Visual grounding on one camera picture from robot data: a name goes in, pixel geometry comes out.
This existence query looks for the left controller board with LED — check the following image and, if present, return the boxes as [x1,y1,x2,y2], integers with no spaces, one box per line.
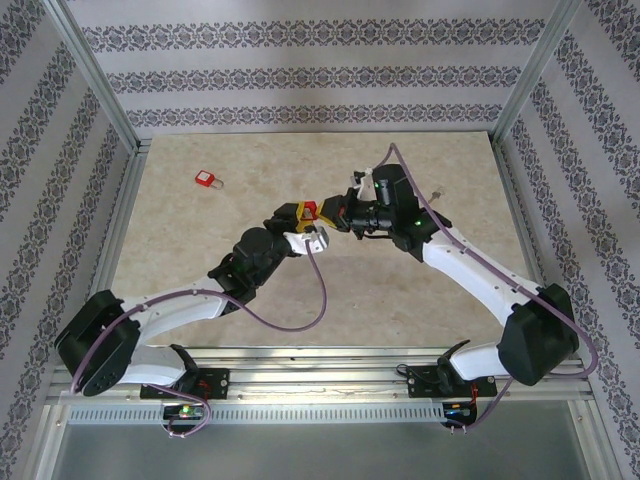
[163,404,205,420]

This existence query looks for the grey metal panel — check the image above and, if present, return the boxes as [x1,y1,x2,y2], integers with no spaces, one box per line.
[49,422,591,480]

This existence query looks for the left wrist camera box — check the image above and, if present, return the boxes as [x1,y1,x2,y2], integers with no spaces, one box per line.
[285,224,331,256]

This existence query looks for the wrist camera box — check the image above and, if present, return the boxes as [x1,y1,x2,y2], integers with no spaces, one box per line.
[285,224,331,256]
[349,167,376,202]

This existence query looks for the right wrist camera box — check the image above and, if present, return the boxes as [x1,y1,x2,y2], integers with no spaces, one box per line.
[349,167,376,202]

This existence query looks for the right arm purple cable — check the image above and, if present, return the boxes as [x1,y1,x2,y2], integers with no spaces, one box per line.
[372,143,600,434]

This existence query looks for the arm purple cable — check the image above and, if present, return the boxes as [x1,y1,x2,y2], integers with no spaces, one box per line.
[372,143,600,434]
[69,247,329,441]

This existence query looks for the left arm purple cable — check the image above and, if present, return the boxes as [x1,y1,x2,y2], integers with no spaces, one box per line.
[69,247,329,441]

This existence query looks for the right aluminium side rail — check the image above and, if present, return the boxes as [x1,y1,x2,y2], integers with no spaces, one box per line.
[492,142,570,351]

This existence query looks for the aluminium side rail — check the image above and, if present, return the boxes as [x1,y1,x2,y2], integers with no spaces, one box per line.
[73,139,151,351]
[492,142,570,351]

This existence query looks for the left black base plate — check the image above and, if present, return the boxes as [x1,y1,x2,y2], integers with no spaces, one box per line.
[140,368,230,400]

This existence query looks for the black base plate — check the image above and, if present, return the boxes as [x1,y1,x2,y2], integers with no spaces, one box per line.
[140,368,230,400]
[405,365,498,399]

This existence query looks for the left aluminium side rail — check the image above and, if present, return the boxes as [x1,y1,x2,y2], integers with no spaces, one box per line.
[73,139,151,351]

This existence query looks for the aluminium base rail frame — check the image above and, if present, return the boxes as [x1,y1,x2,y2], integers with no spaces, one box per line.
[47,344,594,404]

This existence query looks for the white slotted cable duct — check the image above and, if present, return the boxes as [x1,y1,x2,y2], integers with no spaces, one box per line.
[67,402,446,424]

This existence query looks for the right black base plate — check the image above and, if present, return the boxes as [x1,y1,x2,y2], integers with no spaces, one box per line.
[405,365,498,399]

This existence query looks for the right aluminium corner post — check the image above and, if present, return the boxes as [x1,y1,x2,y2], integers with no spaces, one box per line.
[492,0,586,144]

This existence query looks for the aluminium corner post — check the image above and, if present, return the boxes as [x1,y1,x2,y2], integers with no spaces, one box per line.
[42,0,140,151]
[492,0,586,144]

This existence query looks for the left aluminium corner post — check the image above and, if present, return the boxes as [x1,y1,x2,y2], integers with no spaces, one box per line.
[42,0,140,151]

